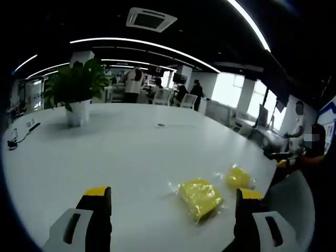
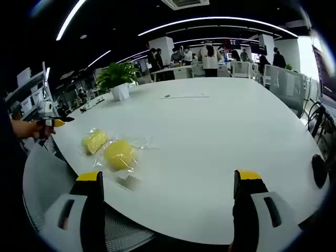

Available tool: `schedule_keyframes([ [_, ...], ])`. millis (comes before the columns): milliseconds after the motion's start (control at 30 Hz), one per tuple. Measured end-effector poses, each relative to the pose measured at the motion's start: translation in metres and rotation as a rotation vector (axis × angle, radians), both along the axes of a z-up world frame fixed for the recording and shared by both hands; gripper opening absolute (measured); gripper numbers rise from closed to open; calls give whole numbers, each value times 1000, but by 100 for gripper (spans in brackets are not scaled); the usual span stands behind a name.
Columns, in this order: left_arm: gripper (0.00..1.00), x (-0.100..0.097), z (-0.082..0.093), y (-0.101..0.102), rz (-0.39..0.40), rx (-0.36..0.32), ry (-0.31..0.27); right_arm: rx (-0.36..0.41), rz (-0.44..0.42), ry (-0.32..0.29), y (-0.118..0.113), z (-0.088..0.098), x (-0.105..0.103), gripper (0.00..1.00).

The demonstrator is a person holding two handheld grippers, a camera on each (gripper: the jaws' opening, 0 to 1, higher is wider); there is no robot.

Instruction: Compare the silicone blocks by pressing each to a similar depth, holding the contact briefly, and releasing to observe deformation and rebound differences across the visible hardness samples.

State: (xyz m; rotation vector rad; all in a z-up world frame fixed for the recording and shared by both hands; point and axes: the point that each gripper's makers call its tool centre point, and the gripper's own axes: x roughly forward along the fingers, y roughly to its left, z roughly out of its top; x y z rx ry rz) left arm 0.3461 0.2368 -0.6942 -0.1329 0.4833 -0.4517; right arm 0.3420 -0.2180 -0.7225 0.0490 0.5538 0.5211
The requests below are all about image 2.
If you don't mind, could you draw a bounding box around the potted green plant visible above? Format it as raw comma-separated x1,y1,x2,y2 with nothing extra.
96,61,140,102

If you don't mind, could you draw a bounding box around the grey mesh office chair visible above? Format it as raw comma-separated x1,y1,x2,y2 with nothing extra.
22,143,155,247

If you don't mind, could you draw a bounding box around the clear silicone block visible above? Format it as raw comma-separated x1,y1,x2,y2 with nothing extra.
114,170,142,191

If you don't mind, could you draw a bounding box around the thick ceiling light strip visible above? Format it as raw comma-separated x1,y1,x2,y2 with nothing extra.
56,0,88,41

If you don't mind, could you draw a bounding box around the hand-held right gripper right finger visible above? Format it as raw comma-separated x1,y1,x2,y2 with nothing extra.
230,170,303,252

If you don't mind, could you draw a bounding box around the ceiling air conditioner vent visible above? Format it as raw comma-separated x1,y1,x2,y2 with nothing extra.
160,0,211,11

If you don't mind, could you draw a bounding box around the white background chair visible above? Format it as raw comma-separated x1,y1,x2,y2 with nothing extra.
232,60,254,79

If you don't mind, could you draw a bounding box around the thin ceiling light strip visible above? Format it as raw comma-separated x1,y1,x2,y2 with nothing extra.
138,16,299,38

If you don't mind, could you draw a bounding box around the person's left hand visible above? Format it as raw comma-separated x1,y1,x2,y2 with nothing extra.
12,119,57,141

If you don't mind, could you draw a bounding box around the white storage shelf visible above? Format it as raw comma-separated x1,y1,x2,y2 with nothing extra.
5,61,53,119

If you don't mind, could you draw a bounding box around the black cable bundle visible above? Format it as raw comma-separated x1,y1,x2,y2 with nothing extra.
307,101,334,158

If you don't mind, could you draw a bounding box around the dark monitor screen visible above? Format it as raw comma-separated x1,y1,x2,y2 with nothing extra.
311,44,336,106

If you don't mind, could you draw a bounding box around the black chair armrest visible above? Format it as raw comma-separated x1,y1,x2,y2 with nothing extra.
311,154,329,190

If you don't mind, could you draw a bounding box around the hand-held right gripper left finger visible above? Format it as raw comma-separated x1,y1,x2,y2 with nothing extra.
39,171,106,252

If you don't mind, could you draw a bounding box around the yellow square silicone block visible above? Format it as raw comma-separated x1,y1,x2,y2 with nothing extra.
80,128,109,156

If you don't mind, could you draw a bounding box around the white background desk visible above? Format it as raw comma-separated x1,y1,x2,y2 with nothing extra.
151,65,196,82

